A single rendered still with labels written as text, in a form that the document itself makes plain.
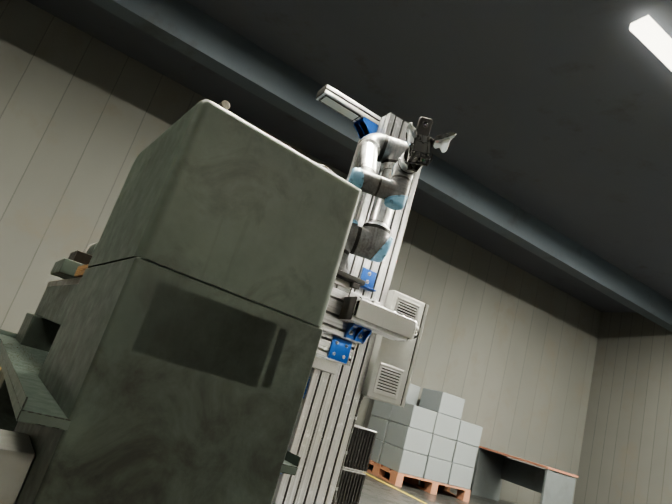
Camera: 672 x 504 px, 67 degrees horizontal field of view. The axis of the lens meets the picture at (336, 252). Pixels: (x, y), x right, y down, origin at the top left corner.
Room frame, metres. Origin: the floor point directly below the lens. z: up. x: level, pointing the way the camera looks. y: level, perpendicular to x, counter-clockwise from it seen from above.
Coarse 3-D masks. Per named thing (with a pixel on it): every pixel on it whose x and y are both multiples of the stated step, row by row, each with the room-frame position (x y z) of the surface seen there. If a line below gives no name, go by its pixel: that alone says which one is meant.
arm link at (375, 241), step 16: (384, 144) 1.91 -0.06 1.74; (400, 144) 1.91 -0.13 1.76; (384, 160) 1.94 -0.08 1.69; (384, 176) 1.94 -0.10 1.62; (384, 208) 1.93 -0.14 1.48; (368, 224) 1.93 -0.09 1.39; (384, 224) 1.93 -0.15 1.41; (368, 240) 1.91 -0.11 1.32; (384, 240) 1.92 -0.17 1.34; (368, 256) 1.95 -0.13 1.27; (384, 256) 1.94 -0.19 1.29
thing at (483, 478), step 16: (480, 448) 7.84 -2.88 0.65; (480, 464) 7.87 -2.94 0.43; (496, 464) 8.02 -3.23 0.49; (512, 464) 7.93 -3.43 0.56; (528, 464) 7.68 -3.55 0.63; (480, 480) 7.90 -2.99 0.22; (496, 480) 8.05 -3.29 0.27; (512, 480) 7.88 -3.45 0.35; (528, 480) 7.64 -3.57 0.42; (544, 480) 6.82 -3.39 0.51; (560, 480) 6.93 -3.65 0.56; (480, 496) 7.93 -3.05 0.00; (496, 496) 8.07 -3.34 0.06; (544, 496) 6.81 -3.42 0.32; (560, 496) 6.95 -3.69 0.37
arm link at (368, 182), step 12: (360, 144) 1.88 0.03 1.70; (372, 144) 1.86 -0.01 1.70; (360, 156) 1.79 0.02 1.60; (372, 156) 1.78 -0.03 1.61; (360, 168) 1.67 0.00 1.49; (372, 168) 1.71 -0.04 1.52; (348, 180) 1.70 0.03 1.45; (360, 180) 1.66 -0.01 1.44; (372, 180) 1.66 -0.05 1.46; (372, 192) 1.68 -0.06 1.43
